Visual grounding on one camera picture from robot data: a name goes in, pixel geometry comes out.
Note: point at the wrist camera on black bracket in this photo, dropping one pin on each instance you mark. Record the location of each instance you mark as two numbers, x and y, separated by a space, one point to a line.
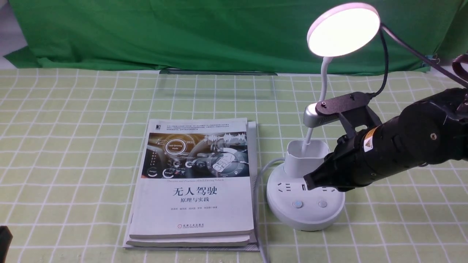
351 110

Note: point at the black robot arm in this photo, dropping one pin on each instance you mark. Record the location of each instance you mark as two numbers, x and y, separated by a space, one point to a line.
429 131

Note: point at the top self-driving textbook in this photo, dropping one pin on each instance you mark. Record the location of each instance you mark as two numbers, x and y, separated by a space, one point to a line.
193 197

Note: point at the green checkered tablecloth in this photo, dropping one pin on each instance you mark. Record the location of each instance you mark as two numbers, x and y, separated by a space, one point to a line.
70 147

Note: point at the white desk lamp with base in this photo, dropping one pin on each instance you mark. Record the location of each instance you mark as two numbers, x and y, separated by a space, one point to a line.
339 31

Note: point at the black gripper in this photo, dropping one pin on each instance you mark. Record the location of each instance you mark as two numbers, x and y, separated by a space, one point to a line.
355 163

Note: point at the black object at left edge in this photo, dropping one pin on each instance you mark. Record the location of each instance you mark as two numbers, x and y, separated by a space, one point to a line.
5 240

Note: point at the binder clip on backdrop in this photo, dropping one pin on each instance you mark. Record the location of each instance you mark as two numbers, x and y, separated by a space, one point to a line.
434 59

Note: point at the green backdrop cloth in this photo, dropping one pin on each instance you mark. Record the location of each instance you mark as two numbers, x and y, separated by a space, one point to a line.
225 35

